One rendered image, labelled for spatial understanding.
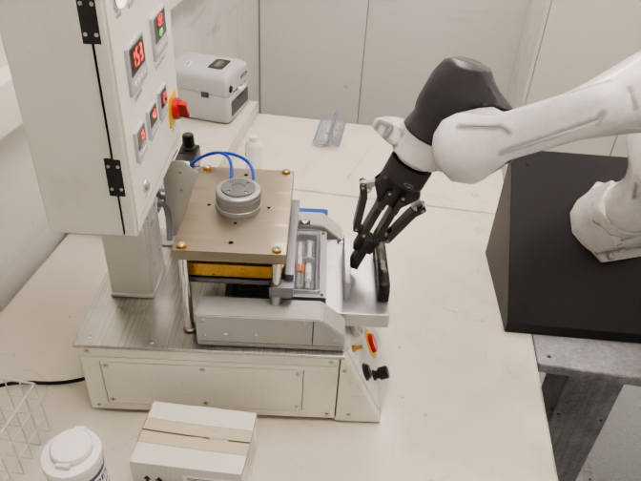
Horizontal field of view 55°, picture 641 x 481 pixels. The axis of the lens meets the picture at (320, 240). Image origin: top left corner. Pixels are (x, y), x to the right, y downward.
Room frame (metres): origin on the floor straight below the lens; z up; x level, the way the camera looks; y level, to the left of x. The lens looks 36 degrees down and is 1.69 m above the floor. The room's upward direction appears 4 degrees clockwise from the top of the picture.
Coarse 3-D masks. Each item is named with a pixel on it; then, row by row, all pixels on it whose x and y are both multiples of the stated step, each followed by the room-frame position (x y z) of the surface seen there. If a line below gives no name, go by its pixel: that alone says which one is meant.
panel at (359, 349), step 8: (368, 328) 0.94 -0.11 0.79; (352, 336) 0.82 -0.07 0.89; (352, 344) 0.80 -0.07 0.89; (360, 344) 0.84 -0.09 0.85; (368, 344) 0.89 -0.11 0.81; (352, 352) 0.77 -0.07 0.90; (360, 352) 0.81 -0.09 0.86; (368, 352) 0.86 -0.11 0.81; (352, 360) 0.75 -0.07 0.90; (360, 360) 0.79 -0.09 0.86; (368, 360) 0.84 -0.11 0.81; (376, 360) 0.89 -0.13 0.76; (360, 368) 0.77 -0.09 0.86; (376, 368) 0.86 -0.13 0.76; (368, 384) 0.77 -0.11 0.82; (376, 384) 0.81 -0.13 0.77; (376, 392) 0.79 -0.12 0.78; (376, 400) 0.77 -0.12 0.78
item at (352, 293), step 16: (336, 240) 1.01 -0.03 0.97; (352, 240) 1.01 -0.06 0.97; (336, 256) 0.96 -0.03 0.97; (368, 256) 0.96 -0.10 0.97; (336, 272) 0.91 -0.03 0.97; (352, 272) 0.91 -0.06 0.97; (368, 272) 0.91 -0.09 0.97; (336, 288) 0.86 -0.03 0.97; (352, 288) 0.86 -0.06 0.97; (368, 288) 0.86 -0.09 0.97; (336, 304) 0.81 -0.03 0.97; (352, 304) 0.82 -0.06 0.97; (368, 304) 0.82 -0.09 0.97; (384, 304) 0.82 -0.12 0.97; (352, 320) 0.79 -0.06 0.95; (368, 320) 0.79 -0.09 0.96; (384, 320) 0.80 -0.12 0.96
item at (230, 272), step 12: (192, 264) 0.80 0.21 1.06; (204, 264) 0.80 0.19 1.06; (216, 264) 0.80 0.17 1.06; (228, 264) 0.80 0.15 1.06; (240, 264) 0.80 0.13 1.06; (252, 264) 0.80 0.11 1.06; (264, 264) 0.80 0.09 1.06; (192, 276) 0.80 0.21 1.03; (204, 276) 0.80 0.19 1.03; (216, 276) 0.80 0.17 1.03; (228, 276) 0.80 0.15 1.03; (240, 276) 0.80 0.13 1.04; (252, 276) 0.80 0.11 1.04; (264, 276) 0.80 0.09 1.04
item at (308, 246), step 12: (300, 240) 0.95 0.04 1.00; (312, 240) 0.96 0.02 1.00; (300, 252) 0.92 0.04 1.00; (312, 252) 0.92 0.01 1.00; (300, 264) 0.88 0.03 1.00; (312, 264) 0.88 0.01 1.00; (300, 276) 0.85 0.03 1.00; (312, 276) 0.85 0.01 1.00; (300, 288) 0.81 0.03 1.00; (312, 288) 0.81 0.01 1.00
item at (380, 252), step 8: (376, 248) 0.94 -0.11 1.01; (384, 248) 0.94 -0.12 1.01; (376, 256) 0.92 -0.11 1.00; (384, 256) 0.91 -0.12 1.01; (376, 264) 0.90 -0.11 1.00; (384, 264) 0.89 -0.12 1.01; (384, 272) 0.86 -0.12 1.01; (384, 280) 0.84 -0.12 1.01; (384, 288) 0.83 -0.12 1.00; (384, 296) 0.83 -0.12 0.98
